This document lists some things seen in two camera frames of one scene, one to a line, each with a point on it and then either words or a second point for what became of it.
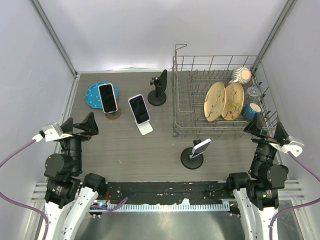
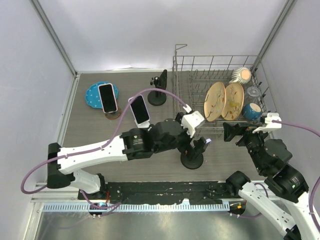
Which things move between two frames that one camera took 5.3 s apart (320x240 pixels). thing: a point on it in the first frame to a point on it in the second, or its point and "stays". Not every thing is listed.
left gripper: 89,124 to 187,148
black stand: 155,97 stays
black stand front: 193,163 stays
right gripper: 255,126 to 229,131
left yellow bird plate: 215,101 stays
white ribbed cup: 242,75 stays
